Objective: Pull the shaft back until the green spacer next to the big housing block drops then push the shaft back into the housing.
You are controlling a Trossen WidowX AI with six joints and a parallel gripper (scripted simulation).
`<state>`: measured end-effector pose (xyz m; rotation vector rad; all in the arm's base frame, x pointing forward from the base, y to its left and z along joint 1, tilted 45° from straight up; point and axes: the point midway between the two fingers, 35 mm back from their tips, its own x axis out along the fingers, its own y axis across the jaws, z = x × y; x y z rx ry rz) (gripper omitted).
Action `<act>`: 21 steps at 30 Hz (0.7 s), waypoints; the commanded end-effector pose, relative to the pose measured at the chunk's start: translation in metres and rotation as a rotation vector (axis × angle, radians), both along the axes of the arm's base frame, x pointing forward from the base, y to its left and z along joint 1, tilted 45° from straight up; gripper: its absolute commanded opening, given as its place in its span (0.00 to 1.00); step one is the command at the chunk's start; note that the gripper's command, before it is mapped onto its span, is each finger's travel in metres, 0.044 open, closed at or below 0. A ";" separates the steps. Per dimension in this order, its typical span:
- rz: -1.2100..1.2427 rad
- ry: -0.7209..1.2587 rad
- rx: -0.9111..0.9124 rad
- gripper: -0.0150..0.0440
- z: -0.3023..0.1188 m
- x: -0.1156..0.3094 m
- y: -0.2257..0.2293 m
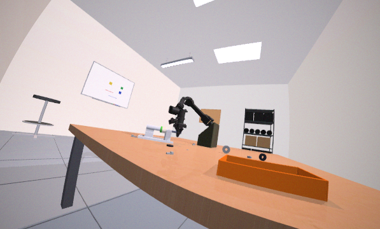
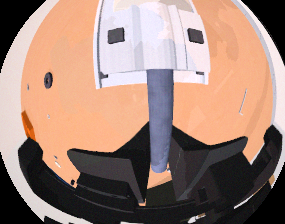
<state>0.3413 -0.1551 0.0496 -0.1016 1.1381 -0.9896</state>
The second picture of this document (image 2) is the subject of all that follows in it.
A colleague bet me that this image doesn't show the orange open tray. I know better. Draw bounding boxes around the orange open tray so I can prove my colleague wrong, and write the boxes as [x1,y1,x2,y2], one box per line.
[21,111,36,141]

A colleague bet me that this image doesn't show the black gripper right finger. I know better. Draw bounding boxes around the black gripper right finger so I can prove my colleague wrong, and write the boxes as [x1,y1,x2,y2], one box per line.
[169,125,248,201]

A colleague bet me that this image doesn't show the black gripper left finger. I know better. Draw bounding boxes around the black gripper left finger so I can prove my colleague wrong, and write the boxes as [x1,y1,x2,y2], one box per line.
[66,121,151,204]

